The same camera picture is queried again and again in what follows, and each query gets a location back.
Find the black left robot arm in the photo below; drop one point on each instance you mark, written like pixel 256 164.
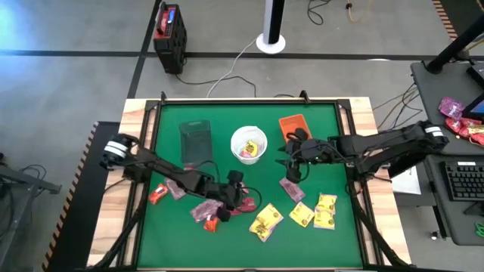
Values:
pixel 170 172

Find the tablet with blue screen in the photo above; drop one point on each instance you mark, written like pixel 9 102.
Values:
pixel 477 109

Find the black slanted pole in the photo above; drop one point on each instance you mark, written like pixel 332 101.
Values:
pixel 457 44

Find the orange rectangular bucket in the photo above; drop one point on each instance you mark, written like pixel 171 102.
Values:
pixel 291 122

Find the black metal table frame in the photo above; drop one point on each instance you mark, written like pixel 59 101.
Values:
pixel 246 101

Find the purple candy bag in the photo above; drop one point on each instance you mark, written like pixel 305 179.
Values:
pixel 451 107

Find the black white pole stand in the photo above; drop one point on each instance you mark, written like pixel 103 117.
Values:
pixel 273 22

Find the gray desk top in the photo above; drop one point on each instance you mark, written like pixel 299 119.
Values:
pixel 435 94

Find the black mat yellow striped edge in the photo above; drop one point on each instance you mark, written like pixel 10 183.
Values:
pixel 75 196

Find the gray metal stand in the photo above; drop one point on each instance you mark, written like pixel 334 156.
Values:
pixel 22 182

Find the green table mat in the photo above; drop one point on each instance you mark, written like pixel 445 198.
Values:
pixel 227 245

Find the yellow candy bag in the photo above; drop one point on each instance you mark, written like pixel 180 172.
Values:
pixel 477 130

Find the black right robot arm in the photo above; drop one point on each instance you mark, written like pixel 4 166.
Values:
pixel 378 145

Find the white round bucket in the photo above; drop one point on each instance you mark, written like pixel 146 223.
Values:
pixel 246 135

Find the red candy bag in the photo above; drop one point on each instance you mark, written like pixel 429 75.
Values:
pixel 470 122
pixel 453 125
pixel 478 139

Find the white paper sheet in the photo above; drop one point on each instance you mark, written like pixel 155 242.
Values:
pixel 406 183

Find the gray keyboard desk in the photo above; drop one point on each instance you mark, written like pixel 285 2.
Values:
pixel 453 221

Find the black keyboard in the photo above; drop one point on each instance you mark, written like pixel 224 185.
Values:
pixel 465 181

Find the black flat device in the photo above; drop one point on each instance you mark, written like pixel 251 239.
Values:
pixel 477 73

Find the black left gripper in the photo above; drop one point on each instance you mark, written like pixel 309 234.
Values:
pixel 228 192

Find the purple candy pack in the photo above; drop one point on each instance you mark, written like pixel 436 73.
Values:
pixel 175 189
pixel 292 189
pixel 204 210

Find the black red crate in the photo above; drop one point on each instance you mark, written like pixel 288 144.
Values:
pixel 170 38

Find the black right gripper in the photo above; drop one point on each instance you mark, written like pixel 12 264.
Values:
pixel 308 150

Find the clear plastic bin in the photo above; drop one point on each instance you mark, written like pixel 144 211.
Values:
pixel 194 141

